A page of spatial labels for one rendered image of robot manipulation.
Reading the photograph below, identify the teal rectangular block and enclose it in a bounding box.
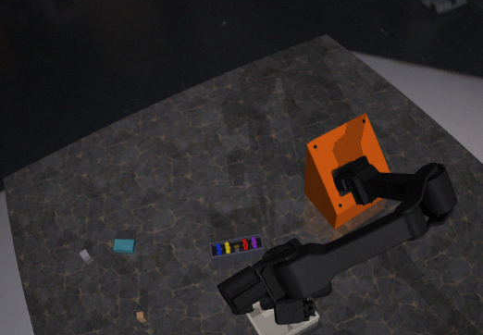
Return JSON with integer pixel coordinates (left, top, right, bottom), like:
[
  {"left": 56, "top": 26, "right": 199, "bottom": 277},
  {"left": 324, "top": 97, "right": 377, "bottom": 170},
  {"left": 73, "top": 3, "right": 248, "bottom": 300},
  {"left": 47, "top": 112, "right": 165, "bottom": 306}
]
[{"left": 113, "top": 239, "right": 136, "bottom": 253}]

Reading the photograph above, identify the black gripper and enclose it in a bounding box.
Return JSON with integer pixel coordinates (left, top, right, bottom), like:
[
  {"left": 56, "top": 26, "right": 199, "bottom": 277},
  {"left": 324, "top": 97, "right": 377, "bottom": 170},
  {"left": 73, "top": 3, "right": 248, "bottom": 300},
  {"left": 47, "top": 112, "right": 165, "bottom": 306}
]
[{"left": 231, "top": 282, "right": 332, "bottom": 316}]

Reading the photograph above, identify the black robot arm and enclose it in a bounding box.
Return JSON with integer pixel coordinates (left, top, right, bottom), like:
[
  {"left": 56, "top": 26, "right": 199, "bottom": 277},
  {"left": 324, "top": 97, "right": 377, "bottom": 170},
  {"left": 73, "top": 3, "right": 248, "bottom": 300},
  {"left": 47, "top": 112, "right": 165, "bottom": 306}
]
[{"left": 217, "top": 155, "right": 458, "bottom": 325}]

